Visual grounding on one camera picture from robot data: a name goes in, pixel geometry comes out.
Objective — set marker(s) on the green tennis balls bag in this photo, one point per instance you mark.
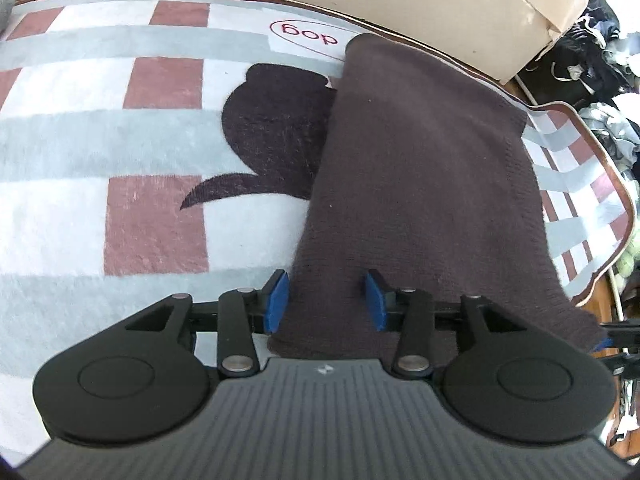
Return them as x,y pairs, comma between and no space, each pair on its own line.
628,259

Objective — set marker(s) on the dark brown cable-knit sweater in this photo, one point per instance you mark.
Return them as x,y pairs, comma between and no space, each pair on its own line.
424,177

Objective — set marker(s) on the black bag with straps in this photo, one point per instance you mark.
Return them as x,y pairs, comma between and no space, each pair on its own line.
590,63

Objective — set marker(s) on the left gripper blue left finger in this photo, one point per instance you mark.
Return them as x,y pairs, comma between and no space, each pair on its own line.
242,313

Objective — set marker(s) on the checkered pink grey rug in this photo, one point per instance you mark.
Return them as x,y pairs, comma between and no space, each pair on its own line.
119,182

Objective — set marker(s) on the grey clothes pile background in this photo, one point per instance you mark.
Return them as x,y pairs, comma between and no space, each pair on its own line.
619,138

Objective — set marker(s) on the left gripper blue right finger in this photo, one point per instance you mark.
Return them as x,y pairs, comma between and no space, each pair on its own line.
408,312

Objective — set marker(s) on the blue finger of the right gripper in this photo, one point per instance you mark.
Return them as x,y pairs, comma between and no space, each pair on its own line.
604,348

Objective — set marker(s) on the folded grey sweater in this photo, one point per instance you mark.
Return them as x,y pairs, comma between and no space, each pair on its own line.
6,7

